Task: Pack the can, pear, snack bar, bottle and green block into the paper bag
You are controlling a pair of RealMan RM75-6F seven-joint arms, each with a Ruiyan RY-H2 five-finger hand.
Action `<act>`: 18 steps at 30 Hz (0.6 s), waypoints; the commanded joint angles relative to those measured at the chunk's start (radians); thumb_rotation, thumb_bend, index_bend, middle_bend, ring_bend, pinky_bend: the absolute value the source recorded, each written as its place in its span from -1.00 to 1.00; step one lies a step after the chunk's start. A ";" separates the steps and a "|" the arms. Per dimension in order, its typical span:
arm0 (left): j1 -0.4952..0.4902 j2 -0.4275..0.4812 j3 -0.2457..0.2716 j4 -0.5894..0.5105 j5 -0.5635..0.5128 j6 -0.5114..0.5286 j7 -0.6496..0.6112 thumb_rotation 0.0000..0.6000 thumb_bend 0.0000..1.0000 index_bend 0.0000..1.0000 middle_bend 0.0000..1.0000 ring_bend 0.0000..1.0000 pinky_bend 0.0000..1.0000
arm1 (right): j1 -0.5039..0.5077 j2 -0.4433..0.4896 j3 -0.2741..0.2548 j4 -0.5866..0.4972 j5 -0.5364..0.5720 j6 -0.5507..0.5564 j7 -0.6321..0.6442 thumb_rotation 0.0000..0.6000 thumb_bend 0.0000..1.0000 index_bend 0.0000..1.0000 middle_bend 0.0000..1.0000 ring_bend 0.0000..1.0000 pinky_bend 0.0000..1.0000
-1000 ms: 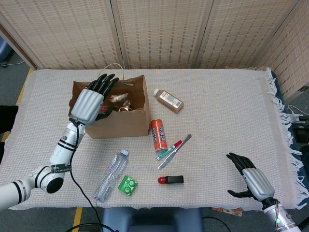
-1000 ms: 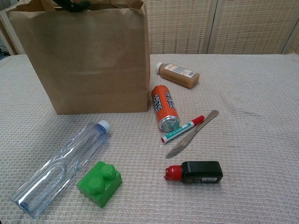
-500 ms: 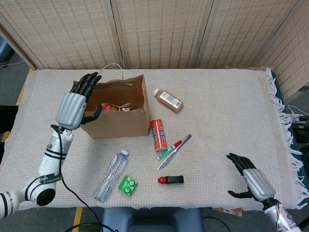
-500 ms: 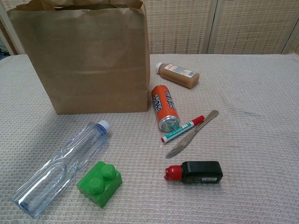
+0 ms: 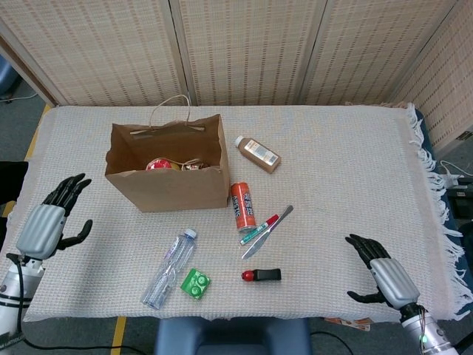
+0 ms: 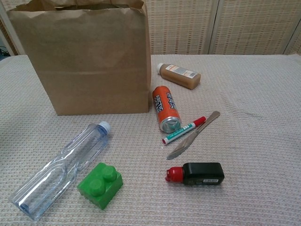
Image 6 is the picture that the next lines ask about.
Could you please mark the green toy brick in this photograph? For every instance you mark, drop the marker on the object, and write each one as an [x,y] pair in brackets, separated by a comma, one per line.
[101,188]

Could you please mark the clear plastic water bottle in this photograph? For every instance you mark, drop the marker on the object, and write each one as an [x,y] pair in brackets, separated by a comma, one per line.
[65,162]

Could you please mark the orange drink can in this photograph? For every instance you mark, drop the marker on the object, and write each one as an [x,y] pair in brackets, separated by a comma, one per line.
[164,106]

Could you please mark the brown juice bottle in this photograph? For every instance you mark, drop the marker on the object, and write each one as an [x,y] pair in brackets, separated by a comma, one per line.
[181,76]

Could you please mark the black bottle with red cap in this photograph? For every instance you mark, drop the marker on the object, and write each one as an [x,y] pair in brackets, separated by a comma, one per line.
[202,173]

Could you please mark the brown paper bag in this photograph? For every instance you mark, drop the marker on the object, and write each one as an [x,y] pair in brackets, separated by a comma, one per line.
[89,58]

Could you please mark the marker pen with red cap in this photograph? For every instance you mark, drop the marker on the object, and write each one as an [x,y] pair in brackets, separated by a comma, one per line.
[178,133]

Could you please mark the metal table knife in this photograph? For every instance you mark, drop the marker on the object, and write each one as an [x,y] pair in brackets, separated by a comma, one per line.
[188,141]

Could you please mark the woven folding screen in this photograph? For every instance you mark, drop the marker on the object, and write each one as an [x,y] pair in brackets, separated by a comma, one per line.
[188,23]

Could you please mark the beige woven tablecloth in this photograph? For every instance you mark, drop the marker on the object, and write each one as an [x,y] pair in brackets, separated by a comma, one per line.
[247,141]

